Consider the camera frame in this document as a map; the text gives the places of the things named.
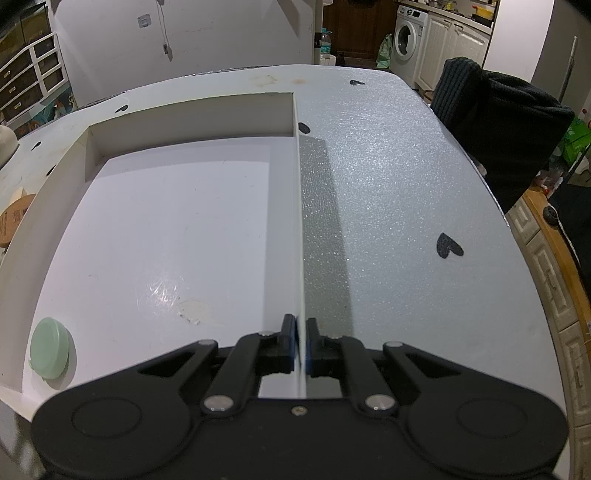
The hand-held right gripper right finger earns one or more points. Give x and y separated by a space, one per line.
310 350

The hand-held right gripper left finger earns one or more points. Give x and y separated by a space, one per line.
289 344

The large white foam tray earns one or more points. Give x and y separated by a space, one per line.
184 230

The round cork lid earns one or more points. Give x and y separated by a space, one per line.
16 221

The pale green round lid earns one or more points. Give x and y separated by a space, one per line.
48 348

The white carved wooden cabinet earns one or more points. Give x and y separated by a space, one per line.
554 286

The black knit cloth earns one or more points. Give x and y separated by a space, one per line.
498 124

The clear plastic water bottle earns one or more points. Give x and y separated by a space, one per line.
325 44

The green plastic bag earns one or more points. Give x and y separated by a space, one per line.
384 50

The white washing machine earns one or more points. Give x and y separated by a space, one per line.
408 37

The green printed bag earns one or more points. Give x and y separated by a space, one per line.
575 138

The white kitchen cabinets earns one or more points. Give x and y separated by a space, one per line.
455 41

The white round object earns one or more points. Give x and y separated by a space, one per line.
7 145

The white pole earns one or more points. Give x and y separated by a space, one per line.
567 69

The white drawer cabinet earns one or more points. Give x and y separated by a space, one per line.
27 62

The white wall socket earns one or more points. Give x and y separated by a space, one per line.
144 21

